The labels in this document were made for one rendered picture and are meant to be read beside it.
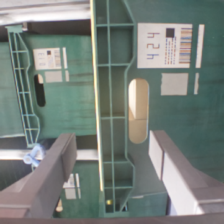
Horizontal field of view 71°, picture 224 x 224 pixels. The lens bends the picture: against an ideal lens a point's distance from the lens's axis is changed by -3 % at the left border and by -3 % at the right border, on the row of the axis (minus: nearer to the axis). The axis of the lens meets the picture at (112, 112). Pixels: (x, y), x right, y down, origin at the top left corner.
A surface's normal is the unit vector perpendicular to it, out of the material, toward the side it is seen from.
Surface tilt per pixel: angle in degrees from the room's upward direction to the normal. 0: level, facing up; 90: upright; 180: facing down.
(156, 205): 98
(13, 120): 91
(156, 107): 96
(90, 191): 96
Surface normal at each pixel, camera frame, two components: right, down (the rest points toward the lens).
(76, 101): 0.01, 0.28
